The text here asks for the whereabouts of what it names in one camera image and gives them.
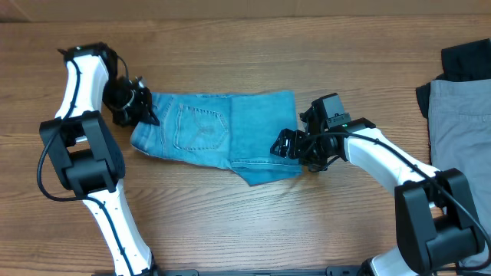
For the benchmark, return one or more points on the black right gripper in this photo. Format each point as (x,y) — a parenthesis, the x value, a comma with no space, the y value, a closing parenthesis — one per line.
(288,143)

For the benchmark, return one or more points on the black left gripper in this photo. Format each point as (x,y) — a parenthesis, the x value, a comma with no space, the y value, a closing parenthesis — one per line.
(144,114)

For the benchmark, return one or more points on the light blue denim jeans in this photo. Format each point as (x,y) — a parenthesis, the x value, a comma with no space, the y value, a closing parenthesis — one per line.
(226,131)

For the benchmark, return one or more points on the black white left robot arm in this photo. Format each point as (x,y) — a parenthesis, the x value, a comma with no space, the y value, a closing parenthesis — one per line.
(87,158)

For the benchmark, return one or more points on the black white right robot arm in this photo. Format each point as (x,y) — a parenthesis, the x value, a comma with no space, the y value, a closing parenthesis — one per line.
(437,225)

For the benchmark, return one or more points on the brown cardboard back panel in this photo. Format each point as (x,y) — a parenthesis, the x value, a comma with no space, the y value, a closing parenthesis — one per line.
(135,10)

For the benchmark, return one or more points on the grey folded trousers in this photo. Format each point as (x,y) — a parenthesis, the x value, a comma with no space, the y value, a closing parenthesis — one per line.
(459,129)

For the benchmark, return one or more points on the black folded garment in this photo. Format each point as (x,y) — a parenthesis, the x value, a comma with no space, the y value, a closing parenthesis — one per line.
(464,59)

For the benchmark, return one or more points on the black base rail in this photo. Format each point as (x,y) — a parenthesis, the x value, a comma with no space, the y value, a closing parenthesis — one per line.
(261,272)

